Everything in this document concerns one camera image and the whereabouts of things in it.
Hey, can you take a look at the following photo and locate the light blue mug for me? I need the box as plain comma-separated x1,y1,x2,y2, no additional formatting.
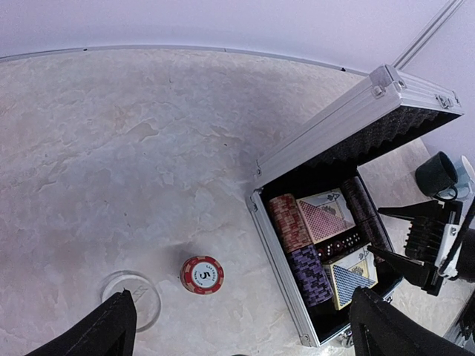
454,155,474,200

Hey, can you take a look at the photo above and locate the aluminium poker chip case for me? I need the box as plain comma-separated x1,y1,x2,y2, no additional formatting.
248,65,463,347

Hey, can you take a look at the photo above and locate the blue playing card deck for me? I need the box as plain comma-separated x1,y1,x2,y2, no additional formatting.
323,244,379,310

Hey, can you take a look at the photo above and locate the red poker chip stack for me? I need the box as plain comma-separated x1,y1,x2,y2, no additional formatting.
180,256,224,295

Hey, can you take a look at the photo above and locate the red playing card deck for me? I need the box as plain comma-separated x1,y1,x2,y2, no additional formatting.
296,188,356,244

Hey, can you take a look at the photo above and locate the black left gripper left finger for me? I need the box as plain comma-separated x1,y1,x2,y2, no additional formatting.
30,289,137,355

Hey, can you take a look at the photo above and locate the purple chip row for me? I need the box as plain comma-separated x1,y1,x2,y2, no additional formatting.
287,245,333,308

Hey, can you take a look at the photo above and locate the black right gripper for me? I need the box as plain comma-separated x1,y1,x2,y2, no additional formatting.
367,200,474,296

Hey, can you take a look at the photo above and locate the dark green mug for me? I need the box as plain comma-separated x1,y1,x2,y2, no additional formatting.
415,151,458,202

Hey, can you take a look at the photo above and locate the clear round dish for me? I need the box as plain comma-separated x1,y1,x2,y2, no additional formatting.
100,270,162,332

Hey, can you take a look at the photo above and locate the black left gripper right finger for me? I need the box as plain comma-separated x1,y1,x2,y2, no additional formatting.
350,288,472,356

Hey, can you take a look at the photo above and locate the dark red chip row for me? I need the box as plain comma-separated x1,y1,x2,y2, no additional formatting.
340,177,393,251

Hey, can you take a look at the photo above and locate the red dice row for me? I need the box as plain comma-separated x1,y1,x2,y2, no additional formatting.
315,228,369,262

